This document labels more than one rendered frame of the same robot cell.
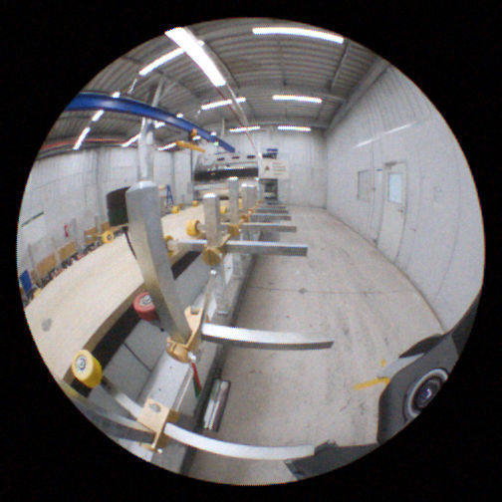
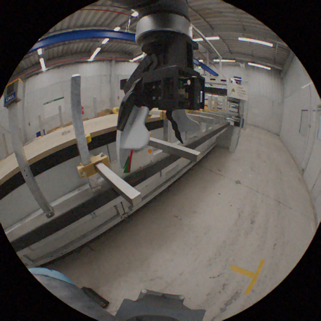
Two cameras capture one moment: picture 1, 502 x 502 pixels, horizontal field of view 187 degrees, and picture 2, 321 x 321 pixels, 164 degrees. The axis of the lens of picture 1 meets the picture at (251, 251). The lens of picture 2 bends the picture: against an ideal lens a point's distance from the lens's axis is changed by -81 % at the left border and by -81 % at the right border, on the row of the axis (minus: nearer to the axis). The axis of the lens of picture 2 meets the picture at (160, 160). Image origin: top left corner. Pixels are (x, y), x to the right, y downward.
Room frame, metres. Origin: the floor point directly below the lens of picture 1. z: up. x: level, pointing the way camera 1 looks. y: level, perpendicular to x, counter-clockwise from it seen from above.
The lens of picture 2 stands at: (-0.21, -0.25, 1.04)
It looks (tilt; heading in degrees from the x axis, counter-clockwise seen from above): 29 degrees down; 33
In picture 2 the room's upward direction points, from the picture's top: straight up
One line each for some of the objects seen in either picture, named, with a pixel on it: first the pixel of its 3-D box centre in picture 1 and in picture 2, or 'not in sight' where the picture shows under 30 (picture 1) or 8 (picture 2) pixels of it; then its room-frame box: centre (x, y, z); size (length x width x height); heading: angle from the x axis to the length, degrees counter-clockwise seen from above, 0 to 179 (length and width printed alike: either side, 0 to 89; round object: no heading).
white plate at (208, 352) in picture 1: (201, 373); (134, 162); (0.14, 0.12, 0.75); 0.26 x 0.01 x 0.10; 172
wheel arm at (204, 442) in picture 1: (180, 433); (101, 169); (-0.04, 0.12, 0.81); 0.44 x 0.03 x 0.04; 82
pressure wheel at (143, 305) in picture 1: (154, 315); not in sight; (0.23, 0.24, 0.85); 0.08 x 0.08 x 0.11
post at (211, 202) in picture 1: (217, 273); (167, 126); (0.42, 0.10, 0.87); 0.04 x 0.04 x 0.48; 82
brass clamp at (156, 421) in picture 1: (154, 427); (93, 165); (-0.05, 0.17, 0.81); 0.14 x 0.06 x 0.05; 172
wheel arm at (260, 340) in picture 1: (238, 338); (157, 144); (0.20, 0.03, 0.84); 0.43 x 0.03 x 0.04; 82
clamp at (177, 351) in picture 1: (187, 334); not in sight; (0.20, 0.14, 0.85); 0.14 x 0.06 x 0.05; 172
